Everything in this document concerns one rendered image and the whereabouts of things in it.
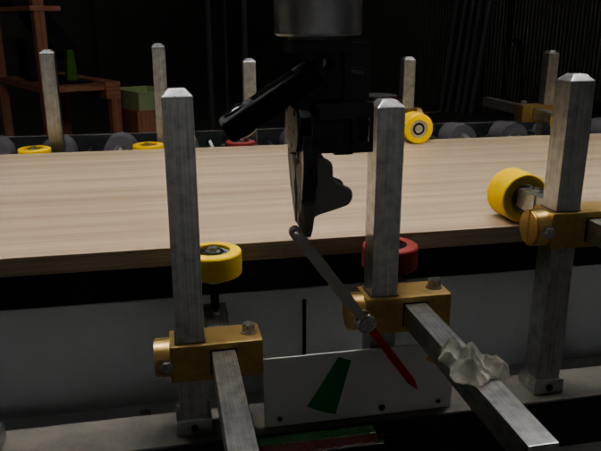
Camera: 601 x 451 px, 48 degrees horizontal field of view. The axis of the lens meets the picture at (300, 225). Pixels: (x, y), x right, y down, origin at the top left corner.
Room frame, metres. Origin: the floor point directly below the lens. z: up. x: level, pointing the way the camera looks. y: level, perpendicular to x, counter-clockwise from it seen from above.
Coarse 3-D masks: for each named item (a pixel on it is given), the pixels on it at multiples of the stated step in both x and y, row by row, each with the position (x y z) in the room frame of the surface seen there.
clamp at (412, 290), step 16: (400, 288) 0.83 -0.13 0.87; (416, 288) 0.83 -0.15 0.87; (368, 304) 0.79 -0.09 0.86; (384, 304) 0.79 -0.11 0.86; (400, 304) 0.79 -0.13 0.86; (432, 304) 0.80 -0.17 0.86; (448, 304) 0.81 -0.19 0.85; (352, 320) 0.78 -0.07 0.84; (384, 320) 0.79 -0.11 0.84; (400, 320) 0.79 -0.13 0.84; (448, 320) 0.81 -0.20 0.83
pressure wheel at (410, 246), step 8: (400, 240) 0.92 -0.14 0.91; (408, 240) 0.92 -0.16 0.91; (400, 248) 0.89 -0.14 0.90; (408, 248) 0.88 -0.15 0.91; (416, 248) 0.89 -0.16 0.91; (400, 256) 0.86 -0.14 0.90; (408, 256) 0.87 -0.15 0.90; (416, 256) 0.88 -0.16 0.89; (400, 264) 0.86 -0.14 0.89; (408, 264) 0.87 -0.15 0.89; (416, 264) 0.88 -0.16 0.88; (400, 272) 0.86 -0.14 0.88; (408, 272) 0.87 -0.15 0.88
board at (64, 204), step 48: (432, 144) 1.75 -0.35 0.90; (480, 144) 1.75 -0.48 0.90; (528, 144) 1.75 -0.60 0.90; (0, 192) 1.23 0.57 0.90; (48, 192) 1.23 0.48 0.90; (96, 192) 1.23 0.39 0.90; (144, 192) 1.23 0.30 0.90; (240, 192) 1.23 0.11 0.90; (288, 192) 1.23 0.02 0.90; (432, 192) 1.23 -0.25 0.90; (480, 192) 1.23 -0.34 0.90; (0, 240) 0.94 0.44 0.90; (48, 240) 0.94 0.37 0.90; (96, 240) 0.94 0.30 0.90; (144, 240) 0.94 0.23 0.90; (240, 240) 0.94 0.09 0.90; (288, 240) 0.94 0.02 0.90; (336, 240) 0.95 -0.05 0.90; (432, 240) 0.98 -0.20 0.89; (480, 240) 1.00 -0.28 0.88
